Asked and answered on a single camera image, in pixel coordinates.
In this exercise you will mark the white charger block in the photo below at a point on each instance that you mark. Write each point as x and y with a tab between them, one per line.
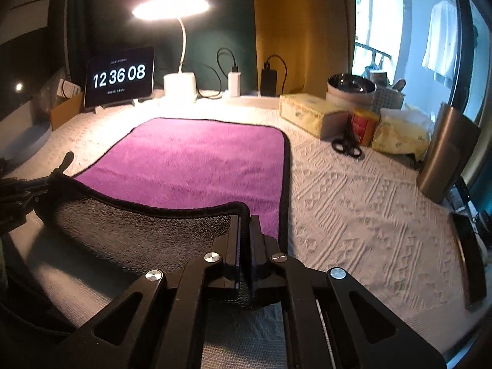
234	82

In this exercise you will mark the black power bank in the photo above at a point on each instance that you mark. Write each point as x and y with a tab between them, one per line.
268	81

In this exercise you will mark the orange yellow can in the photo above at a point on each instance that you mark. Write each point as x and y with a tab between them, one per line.
363	124

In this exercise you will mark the white perforated basket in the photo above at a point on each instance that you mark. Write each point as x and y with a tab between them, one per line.
389	97

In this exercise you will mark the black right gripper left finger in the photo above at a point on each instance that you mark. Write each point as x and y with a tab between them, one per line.
159	321

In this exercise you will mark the tablet showing clock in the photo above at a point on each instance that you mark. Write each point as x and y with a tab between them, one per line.
119	77

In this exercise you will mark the black smartphone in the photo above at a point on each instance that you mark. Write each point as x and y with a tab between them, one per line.
472	265

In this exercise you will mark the purple and grey towel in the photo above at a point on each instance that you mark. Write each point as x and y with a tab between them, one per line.
161	195

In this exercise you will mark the mustard yellow curtain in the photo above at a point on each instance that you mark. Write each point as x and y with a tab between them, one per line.
316	39

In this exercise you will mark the steel bowl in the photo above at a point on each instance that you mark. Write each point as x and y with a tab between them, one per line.
352	88

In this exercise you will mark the yellow soft tissue pack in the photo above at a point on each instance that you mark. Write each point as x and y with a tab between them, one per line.
403	132

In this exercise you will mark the white textured table cloth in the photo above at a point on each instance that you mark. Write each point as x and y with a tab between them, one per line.
368	218

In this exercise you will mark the steel tumbler cup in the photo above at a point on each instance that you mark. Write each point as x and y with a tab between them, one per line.
451	146

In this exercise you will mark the white hanging shirt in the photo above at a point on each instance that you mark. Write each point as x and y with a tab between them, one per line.
440	52

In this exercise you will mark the black scissors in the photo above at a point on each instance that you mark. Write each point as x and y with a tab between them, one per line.
346	144

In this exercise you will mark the yellow tissue box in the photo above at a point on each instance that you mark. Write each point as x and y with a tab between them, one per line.
318	117

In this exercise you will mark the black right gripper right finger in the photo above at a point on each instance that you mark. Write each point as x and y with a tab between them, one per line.
330	319

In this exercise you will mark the dark green curtain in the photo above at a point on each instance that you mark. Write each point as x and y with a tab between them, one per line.
216	39

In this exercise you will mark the brown cardboard box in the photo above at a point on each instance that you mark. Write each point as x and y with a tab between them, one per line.
66	111

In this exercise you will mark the white desk lamp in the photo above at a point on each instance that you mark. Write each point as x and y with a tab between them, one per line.
179	85

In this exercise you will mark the blue plate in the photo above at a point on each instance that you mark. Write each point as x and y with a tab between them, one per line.
26	145

